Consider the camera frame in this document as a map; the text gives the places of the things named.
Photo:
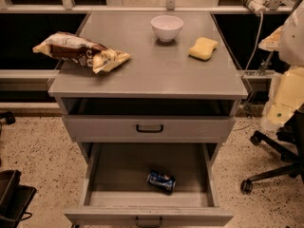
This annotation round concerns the blue pepsi can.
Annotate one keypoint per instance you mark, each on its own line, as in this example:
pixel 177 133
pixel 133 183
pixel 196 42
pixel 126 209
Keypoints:
pixel 164 182

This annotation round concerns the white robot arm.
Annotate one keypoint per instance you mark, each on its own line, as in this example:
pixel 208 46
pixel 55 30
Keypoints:
pixel 286 93

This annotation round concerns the grey drawer cabinet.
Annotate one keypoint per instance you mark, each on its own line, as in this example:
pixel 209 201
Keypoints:
pixel 159 79

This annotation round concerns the grey closed upper drawer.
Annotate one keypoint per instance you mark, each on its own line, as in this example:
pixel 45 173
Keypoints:
pixel 144 129

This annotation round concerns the grey open middle drawer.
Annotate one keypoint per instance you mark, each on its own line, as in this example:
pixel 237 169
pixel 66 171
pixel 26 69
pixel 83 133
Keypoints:
pixel 116 191

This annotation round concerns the yellow sponge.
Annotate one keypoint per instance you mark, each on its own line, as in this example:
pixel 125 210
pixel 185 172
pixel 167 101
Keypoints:
pixel 203 48

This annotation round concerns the white bowl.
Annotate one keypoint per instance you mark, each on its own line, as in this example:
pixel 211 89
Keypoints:
pixel 166 27

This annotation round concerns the brown yellow chip bag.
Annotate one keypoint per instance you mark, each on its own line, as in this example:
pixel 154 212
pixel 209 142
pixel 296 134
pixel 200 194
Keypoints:
pixel 80 51

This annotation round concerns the black bin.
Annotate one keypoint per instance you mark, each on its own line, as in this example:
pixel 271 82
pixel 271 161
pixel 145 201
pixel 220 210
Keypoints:
pixel 15 199

